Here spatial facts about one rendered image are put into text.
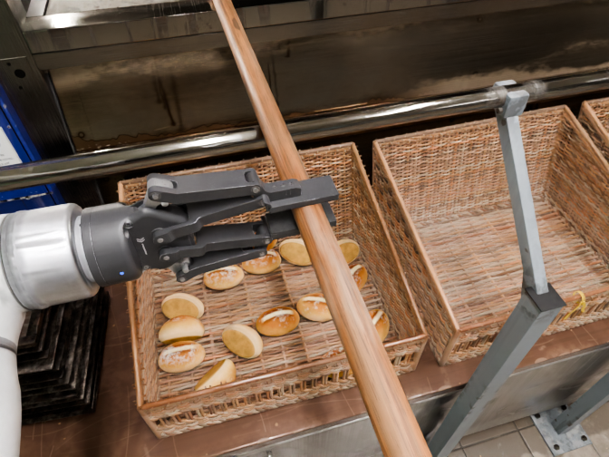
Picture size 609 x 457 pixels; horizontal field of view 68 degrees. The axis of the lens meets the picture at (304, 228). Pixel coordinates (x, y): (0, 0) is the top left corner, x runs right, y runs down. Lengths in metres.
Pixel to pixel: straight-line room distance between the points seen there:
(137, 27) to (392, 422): 0.78
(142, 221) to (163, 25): 0.55
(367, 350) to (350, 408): 0.66
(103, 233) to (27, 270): 0.06
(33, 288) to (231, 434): 0.64
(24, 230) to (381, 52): 0.82
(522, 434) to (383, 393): 1.41
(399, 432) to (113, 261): 0.27
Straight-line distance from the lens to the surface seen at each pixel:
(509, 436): 1.73
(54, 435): 1.11
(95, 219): 0.44
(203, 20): 0.92
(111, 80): 0.99
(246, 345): 1.01
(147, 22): 0.92
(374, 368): 0.35
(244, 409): 0.98
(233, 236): 0.46
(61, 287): 0.44
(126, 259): 0.43
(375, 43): 1.06
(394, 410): 0.34
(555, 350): 1.20
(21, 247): 0.44
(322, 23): 0.97
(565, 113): 1.41
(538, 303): 0.76
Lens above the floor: 1.52
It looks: 48 degrees down
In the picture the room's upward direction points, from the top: straight up
